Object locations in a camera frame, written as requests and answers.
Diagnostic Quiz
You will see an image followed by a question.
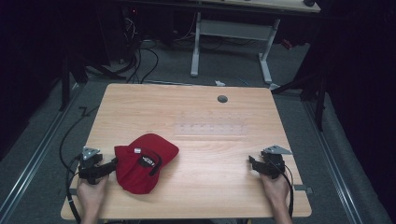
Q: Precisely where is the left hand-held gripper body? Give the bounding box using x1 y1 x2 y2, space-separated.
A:
78 146 110 185

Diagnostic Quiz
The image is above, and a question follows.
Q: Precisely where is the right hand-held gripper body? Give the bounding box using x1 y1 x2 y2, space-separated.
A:
257 144 293 180

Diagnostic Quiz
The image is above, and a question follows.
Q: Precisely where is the red baseball cap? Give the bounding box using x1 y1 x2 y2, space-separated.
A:
113 133 180 196

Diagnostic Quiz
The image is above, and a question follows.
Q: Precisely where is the person's left hand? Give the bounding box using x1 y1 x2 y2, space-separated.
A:
76 175 110 213

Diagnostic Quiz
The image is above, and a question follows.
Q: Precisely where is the person's right hand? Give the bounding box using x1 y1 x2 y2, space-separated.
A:
259 171 291 207

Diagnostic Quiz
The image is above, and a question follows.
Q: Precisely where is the clear plastic strip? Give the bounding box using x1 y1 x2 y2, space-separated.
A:
173 112 250 136

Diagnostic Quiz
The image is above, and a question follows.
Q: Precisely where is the black metal stand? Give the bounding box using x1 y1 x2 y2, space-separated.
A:
270 62 330 133
57 55 127 112

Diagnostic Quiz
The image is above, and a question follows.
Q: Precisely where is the white-framed wooden desk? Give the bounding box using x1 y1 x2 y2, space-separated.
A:
124 0 322 91

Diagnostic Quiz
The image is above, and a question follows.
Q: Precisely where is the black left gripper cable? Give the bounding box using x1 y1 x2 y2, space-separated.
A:
64 154 84 224

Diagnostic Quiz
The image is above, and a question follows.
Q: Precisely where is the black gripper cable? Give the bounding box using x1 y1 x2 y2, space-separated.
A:
64 154 84 224
274 160 295 218

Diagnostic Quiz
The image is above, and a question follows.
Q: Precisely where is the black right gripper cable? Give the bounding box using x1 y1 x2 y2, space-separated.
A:
274 160 295 218

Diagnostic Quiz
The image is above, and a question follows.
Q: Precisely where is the black floor cable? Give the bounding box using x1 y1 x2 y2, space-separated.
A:
58 105 101 175

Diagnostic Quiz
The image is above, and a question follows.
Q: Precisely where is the metal floor rail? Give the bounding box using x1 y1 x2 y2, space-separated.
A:
0 81 82 224
302 101 364 224

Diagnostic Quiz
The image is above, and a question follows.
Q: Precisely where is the bundle of black cables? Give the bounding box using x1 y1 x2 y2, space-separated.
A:
116 12 161 85

